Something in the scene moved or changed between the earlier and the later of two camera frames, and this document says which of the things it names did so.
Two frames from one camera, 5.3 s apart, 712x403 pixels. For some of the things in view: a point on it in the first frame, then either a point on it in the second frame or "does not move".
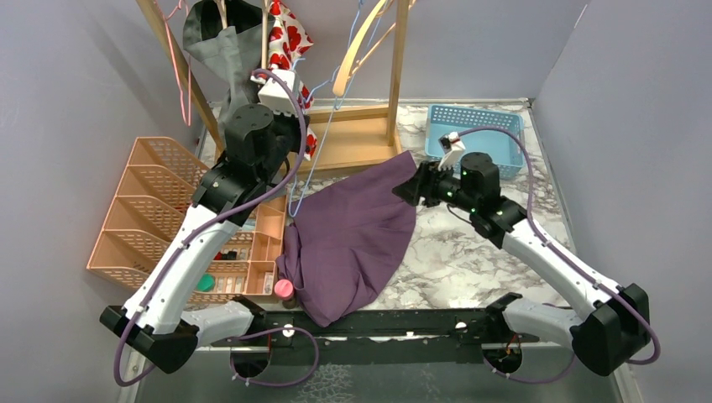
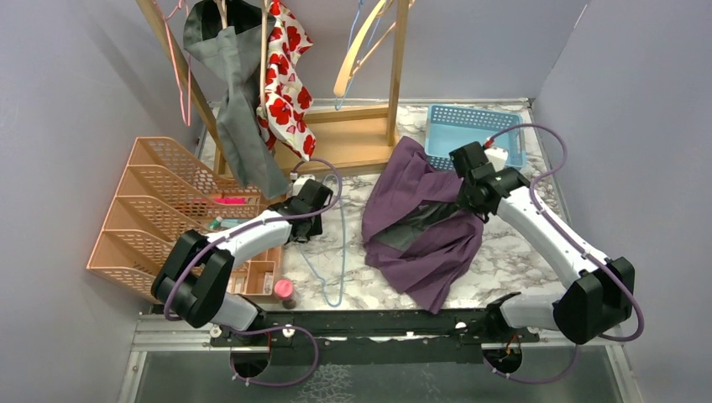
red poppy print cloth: (287, 40) does not move
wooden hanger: (222, 10) does not move
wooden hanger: (264, 45) does not move
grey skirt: (230, 38) does not move
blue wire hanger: (293, 210) to (343, 251)
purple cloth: (348, 238) to (432, 269)
